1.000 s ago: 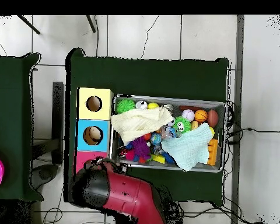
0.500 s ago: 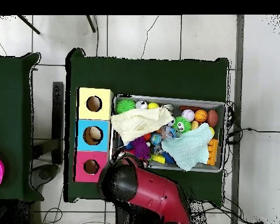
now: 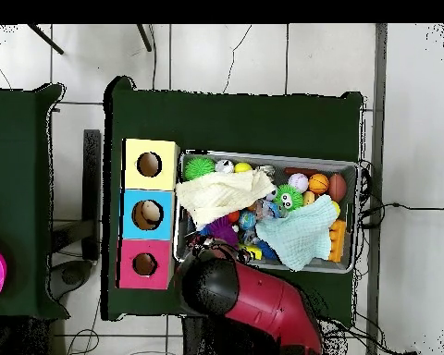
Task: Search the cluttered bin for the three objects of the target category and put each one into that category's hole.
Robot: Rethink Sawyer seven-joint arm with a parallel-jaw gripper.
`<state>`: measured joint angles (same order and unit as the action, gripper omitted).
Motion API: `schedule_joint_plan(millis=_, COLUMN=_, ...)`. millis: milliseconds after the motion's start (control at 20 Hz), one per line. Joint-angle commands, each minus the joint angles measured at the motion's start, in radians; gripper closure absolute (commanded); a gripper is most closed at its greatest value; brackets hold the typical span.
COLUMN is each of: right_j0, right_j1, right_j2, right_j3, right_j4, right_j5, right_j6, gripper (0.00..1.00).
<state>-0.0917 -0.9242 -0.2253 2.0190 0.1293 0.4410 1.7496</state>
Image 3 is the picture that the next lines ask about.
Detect mint green cloth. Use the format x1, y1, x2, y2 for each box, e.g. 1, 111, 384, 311
254, 195, 341, 273

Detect wooden box three holes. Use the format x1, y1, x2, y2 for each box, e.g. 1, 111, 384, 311
117, 138, 181, 291

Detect pale yellow cloth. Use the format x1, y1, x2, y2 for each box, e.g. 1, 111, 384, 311
175, 169, 277, 229

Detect small silver can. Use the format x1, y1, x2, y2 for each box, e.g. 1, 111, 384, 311
215, 158, 236, 176

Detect purple spiky toy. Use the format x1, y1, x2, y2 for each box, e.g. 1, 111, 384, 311
206, 217, 241, 247

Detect blue globe ball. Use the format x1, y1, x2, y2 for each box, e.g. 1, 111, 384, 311
238, 210, 258, 231

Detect plain green spiky ball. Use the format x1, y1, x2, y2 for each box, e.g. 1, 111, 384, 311
183, 155, 216, 182

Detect green spiky ball with eyes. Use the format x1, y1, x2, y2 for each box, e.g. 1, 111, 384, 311
273, 184, 304, 214

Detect white baseball toy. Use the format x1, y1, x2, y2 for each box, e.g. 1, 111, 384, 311
288, 173, 310, 194

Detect orange basketball toy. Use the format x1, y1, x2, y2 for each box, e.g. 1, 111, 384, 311
308, 173, 331, 196

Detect brown rubber ball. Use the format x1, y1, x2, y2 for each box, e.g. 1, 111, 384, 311
327, 173, 349, 203

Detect black flat panel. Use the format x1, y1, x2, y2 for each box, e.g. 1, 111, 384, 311
82, 129, 103, 262

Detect black tripod leg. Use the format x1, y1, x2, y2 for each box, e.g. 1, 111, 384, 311
136, 23, 153, 53
27, 23, 64, 55

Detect dark green side table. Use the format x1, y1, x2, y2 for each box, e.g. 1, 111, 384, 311
0, 83, 68, 319

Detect shallow wire mesh bin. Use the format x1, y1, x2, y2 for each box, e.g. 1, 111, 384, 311
174, 151, 360, 275

